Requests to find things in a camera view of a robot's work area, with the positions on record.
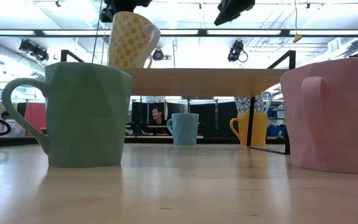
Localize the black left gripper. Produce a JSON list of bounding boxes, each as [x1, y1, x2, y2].
[[99, 0, 154, 24]]

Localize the white mug yellow dot pattern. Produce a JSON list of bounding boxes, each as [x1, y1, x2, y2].
[[107, 11, 162, 70]]

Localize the white mug blue floral pattern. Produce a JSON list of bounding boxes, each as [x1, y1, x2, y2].
[[234, 91, 273, 114]]

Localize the green faceted mug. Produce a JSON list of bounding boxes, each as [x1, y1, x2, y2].
[[1, 61, 133, 169]]

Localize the yellow faceted mug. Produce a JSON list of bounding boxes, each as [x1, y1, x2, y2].
[[229, 112, 269, 148]]

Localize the blue faceted mug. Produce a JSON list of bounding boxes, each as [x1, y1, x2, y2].
[[166, 112, 200, 146]]

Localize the pink faceted mug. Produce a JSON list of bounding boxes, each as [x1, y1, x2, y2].
[[279, 57, 358, 175]]

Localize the black stage light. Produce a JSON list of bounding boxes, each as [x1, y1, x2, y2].
[[152, 47, 165, 62], [227, 39, 249, 63], [18, 39, 50, 63]]

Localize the wooden shelf black metal legs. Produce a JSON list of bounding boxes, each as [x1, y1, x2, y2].
[[60, 49, 297, 156]]

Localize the blue storage bin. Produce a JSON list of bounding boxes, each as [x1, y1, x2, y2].
[[267, 107, 287, 120], [266, 124, 287, 138]]

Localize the black partition curtain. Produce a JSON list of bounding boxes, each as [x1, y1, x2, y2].
[[131, 100, 239, 139]]

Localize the person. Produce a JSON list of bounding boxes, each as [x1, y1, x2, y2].
[[149, 106, 171, 136], [0, 110, 27, 138]]

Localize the orange partition panel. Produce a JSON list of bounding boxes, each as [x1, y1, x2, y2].
[[24, 101, 47, 138]]

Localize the thin grey hanging cable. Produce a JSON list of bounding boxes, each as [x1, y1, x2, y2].
[[91, 0, 104, 65]]

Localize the yellow hanging cord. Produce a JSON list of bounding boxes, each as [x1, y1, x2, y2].
[[291, 0, 303, 44]]

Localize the black aluminium table frame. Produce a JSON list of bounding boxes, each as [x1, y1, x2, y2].
[[0, 135, 287, 148]]

